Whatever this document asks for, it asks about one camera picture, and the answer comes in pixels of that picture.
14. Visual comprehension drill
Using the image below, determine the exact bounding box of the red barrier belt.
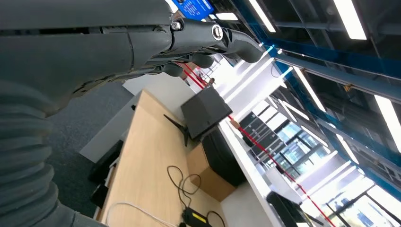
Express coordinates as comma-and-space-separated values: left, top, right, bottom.
175, 62, 336, 227

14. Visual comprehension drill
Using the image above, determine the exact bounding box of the brown cardboard box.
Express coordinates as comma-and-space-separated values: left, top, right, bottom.
186, 142, 236, 203

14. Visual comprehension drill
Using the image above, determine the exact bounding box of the white shelf riser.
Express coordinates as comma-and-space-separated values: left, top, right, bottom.
218, 119, 284, 227

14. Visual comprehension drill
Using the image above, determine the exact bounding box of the blue hanging sign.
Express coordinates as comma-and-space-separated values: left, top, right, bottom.
171, 0, 216, 21

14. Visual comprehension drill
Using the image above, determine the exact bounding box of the black bag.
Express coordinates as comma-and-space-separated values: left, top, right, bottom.
201, 128, 248, 188

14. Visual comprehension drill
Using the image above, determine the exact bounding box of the black monitor with stand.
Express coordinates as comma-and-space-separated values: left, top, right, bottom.
163, 87, 234, 148

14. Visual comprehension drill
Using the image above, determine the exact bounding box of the ceiling strip light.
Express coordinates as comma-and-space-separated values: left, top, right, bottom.
332, 0, 368, 41
293, 66, 327, 113
374, 94, 401, 145
248, 0, 277, 33

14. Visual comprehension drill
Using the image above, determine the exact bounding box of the white charger cable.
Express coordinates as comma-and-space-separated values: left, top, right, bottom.
104, 201, 178, 227

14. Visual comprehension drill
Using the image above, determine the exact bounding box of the flat black device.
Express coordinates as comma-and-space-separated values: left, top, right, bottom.
266, 191, 315, 227

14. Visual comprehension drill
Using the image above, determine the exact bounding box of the white partition panel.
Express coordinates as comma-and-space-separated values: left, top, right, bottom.
79, 94, 141, 164

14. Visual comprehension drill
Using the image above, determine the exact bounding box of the black cable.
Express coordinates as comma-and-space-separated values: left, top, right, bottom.
166, 165, 203, 217

